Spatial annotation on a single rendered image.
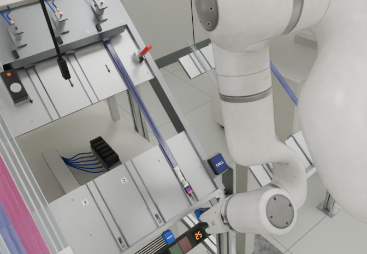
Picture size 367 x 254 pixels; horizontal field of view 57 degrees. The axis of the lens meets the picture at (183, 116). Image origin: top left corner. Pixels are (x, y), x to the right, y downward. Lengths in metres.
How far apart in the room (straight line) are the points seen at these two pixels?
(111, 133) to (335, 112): 1.15
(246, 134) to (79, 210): 0.49
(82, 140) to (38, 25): 0.61
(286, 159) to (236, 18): 0.37
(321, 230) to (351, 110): 1.52
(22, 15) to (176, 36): 2.34
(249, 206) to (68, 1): 0.69
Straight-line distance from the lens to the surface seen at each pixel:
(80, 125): 1.52
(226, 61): 0.54
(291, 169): 0.70
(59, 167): 1.28
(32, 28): 0.96
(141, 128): 1.39
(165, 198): 0.94
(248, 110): 0.56
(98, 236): 0.90
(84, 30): 0.97
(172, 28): 3.16
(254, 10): 0.35
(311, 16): 0.40
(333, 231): 1.88
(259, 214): 0.65
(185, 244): 0.97
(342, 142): 0.37
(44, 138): 1.53
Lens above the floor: 1.47
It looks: 36 degrees down
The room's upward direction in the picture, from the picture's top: 6 degrees counter-clockwise
